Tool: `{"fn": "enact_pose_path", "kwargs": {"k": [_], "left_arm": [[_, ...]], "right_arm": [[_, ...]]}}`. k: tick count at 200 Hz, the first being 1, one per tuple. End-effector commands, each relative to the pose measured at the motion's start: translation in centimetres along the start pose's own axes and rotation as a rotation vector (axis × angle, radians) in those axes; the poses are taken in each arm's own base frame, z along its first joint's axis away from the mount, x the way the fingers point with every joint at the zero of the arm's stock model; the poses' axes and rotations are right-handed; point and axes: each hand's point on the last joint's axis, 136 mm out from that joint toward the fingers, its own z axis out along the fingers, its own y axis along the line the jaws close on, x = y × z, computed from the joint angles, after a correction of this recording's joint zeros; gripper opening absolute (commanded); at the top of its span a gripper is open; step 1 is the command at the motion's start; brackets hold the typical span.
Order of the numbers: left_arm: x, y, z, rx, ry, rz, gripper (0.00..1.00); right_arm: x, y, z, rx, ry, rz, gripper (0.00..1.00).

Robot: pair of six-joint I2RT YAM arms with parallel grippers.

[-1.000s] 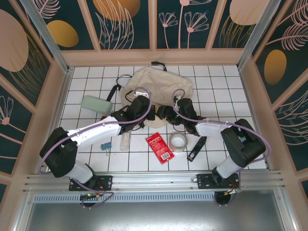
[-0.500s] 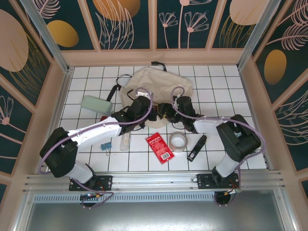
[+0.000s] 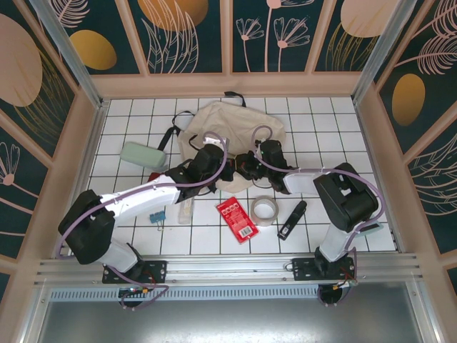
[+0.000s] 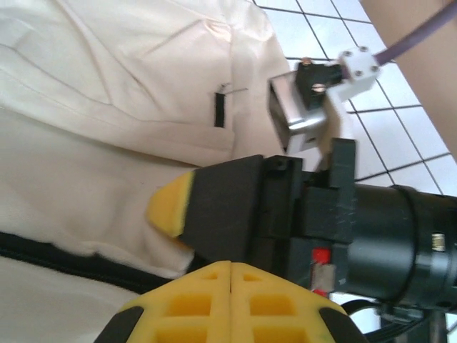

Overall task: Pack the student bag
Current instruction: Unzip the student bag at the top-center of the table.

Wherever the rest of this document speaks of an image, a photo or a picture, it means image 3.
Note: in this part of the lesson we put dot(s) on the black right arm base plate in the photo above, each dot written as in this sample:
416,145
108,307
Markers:
303,268

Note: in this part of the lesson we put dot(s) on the red retail package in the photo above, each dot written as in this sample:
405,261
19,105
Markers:
238,219

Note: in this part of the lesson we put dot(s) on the grey metal sheet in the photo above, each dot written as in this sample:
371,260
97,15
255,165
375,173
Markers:
228,321

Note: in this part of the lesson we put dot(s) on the aluminium frame post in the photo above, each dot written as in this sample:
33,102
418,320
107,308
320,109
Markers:
385,50
68,50

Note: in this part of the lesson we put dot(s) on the beige canvas student bag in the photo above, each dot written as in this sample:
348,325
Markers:
232,121

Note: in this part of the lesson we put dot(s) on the aluminium mounting rail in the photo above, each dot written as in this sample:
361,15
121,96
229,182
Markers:
228,268

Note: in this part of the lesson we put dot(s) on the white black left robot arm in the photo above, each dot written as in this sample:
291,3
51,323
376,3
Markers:
143,200

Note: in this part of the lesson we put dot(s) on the clear tape roll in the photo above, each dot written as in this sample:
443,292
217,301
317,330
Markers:
255,214

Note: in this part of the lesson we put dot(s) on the blue binder clip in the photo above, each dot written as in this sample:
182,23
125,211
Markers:
153,218
157,217
162,214

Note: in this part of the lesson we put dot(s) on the perforated metal strip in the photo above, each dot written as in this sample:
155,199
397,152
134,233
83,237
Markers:
228,294

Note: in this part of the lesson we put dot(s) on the mint green perforated ruler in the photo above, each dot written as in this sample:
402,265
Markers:
380,228

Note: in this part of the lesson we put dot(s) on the mint green glasses case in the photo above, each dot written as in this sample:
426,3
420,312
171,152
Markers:
143,155

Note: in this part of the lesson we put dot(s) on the black stapler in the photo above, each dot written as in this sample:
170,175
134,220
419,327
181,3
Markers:
292,219

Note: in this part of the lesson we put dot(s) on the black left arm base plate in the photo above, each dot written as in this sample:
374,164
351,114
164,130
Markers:
157,269

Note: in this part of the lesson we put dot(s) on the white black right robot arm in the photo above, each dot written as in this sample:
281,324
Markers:
342,200

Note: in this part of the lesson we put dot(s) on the clear plastic box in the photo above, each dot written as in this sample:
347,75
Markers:
186,212

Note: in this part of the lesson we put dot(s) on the red leather wallet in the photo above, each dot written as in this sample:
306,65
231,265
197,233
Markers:
154,176

